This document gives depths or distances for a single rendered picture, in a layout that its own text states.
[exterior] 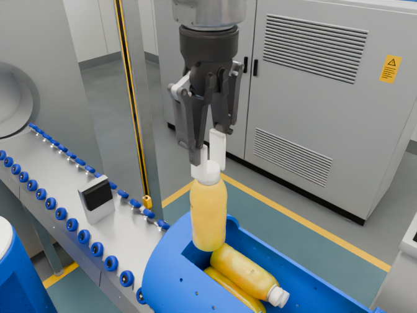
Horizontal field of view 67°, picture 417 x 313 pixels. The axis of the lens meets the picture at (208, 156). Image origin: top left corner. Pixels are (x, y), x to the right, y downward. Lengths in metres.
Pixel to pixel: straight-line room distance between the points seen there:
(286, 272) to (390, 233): 1.87
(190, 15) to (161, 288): 0.53
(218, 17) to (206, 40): 0.03
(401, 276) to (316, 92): 1.32
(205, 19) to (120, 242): 0.86
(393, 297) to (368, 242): 1.22
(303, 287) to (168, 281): 0.33
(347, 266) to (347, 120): 0.93
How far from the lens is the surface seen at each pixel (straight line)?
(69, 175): 1.44
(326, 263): 2.30
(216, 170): 0.51
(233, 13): 0.39
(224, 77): 0.44
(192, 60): 0.41
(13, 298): 1.56
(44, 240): 2.08
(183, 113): 0.42
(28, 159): 1.62
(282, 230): 2.40
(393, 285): 1.30
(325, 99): 2.21
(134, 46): 1.19
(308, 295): 0.85
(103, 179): 1.12
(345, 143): 2.27
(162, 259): 0.70
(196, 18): 0.38
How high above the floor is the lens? 1.76
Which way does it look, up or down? 35 degrees down
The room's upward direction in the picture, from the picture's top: straight up
